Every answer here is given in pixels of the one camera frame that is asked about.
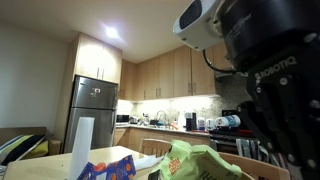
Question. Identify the white paper towel roll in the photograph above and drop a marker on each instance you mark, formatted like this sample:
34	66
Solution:
81	146

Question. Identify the blue orange tissue pack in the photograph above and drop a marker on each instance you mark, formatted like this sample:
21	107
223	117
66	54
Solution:
113	170

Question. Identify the white range hood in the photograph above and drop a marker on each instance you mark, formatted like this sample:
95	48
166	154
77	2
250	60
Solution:
223	74

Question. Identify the grey striped dish towel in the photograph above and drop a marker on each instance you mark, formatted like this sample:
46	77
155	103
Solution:
245	148

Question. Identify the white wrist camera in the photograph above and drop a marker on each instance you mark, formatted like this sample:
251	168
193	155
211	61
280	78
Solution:
196	23

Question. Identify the small black microwave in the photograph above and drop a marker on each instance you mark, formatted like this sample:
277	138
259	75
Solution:
122	118

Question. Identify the brown sofa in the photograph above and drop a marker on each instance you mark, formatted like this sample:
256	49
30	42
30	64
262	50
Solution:
13	131

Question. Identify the white folded cloth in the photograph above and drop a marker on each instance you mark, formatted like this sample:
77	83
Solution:
146	161

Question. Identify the white canister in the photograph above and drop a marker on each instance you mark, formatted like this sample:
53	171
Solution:
201	124
210	125

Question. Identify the black kitchen stove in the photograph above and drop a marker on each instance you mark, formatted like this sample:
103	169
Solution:
230	143

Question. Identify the white bottle with blue label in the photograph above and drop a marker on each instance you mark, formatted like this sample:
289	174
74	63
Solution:
228	121

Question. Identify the ceiling light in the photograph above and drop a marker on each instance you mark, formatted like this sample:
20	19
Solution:
111	32

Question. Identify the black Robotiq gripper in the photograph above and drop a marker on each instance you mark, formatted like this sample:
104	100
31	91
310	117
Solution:
276	40

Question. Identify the wooden cabinet above refrigerator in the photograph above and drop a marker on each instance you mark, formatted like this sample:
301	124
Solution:
96	56

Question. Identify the white red fridge magnet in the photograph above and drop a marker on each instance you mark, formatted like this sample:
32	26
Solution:
96	90

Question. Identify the wooden kitchen counter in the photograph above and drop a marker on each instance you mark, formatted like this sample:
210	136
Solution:
150	136

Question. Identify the stainless steel refrigerator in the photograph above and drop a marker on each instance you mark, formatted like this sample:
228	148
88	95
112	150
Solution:
90	123

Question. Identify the green chips packet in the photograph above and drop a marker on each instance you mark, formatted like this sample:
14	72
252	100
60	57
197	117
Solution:
186	156

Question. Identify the yellow pillow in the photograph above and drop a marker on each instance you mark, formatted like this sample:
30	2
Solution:
41	150

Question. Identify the chrome kitchen faucet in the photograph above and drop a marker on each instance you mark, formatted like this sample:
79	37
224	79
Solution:
161	115

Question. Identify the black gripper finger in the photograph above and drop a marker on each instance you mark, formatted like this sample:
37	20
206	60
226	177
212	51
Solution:
263	130
308	140

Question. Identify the striped black green pillow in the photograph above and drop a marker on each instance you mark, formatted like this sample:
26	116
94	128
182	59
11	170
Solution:
16	146

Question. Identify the black coffee maker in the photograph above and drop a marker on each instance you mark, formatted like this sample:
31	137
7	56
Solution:
190	121

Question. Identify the wooden wall cabinet row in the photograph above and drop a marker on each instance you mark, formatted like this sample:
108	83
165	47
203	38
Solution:
156	76

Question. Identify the wooden slat back chair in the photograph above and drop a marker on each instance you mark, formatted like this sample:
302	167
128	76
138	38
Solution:
156	145

